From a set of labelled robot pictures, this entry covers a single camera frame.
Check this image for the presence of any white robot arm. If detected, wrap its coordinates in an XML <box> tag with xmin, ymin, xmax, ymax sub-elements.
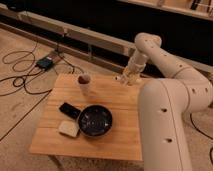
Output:
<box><xmin>120</xmin><ymin>33</ymin><xmax>213</xmax><ymax>171</ymax></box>

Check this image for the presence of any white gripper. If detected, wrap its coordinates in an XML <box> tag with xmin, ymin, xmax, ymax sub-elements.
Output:
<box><xmin>120</xmin><ymin>65</ymin><xmax>144</xmax><ymax>86</ymax></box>

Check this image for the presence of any wooden table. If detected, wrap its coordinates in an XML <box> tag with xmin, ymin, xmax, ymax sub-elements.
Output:
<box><xmin>28</xmin><ymin>73</ymin><xmax>151</xmax><ymax>162</ymax></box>

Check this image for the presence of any blue power box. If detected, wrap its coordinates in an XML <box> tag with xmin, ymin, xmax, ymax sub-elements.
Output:
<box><xmin>36</xmin><ymin>57</ymin><xmax>53</xmax><ymax>70</ymax></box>

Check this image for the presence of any beige sponge block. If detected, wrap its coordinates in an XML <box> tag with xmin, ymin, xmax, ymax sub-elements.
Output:
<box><xmin>59</xmin><ymin>121</ymin><xmax>79</xmax><ymax>137</ymax></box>

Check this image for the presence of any black bowl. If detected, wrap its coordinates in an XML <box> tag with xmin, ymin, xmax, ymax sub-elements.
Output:
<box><xmin>78</xmin><ymin>105</ymin><xmax>113</xmax><ymax>137</ymax></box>

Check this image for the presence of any black floor cable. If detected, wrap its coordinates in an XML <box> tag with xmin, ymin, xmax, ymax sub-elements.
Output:
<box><xmin>0</xmin><ymin>39</ymin><xmax>84</xmax><ymax>141</ymax></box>

